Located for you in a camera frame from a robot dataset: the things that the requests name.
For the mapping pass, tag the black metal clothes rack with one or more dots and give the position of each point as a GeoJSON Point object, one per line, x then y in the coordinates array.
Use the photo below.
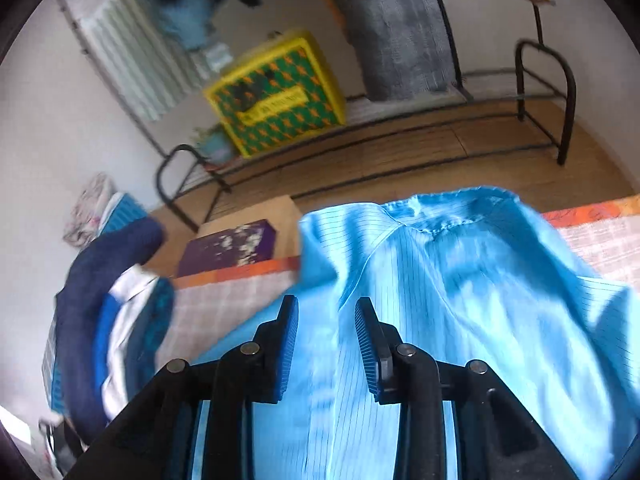
{"type": "Point", "coordinates": [568, 120]}

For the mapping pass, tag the light blue striped garment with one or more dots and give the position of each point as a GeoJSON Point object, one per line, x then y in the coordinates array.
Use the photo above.
{"type": "Point", "coordinates": [450, 285]}

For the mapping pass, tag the potted plant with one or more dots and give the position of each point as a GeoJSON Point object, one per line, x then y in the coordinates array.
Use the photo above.
{"type": "Point", "coordinates": [217, 147]}

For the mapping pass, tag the purple box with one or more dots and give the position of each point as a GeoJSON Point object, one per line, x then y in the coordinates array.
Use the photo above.
{"type": "Point", "coordinates": [220, 250]}

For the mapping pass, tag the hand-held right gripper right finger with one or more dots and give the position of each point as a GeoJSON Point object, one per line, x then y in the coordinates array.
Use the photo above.
{"type": "Point", "coordinates": [367, 355]}

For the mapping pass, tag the yellow green patterned box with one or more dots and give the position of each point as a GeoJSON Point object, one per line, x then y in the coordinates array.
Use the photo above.
{"type": "Point", "coordinates": [275, 100]}

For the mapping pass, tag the green striped white cloth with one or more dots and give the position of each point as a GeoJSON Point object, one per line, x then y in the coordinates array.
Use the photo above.
{"type": "Point", "coordinates": [135, 60]}

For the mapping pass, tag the floral folded cloth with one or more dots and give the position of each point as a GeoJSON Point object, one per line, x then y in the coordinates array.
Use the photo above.
{"type": "Point", "coordinates": [87, 205]}

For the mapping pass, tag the teal garment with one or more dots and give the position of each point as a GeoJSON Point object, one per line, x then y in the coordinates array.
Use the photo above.
{"type": "Point", "coordinates": [155, 325]}

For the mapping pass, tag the pink checked blanket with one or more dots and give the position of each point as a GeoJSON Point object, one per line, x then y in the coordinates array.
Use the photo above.
{"type": "Point", "coordinates": [225, 305]}

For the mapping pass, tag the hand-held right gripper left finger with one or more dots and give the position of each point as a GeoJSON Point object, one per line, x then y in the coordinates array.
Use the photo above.
{"type": "Point", "coordinates": [287, 345]}

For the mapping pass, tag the navy blue garment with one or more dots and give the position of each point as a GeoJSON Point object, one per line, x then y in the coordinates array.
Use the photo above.
{"type": "Point", "coordinates": [85, 300]}

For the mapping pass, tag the cardboard box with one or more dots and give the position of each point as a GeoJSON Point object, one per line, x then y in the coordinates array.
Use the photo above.
{"type": "Point", "coordinates": [280, 220]}

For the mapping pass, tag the grey checked coat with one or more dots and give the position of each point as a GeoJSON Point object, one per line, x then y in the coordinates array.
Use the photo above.
{"type": "Point", "coordinates": [395, 25]}

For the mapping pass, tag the white and blue garment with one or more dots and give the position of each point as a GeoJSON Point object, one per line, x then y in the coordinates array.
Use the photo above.
{"type": "Point", "coordinates": [125, 330]}

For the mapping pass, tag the denim jacket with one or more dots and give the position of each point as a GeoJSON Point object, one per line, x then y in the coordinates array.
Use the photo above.
{"type": "Point", "coordinates": [185, 15]}

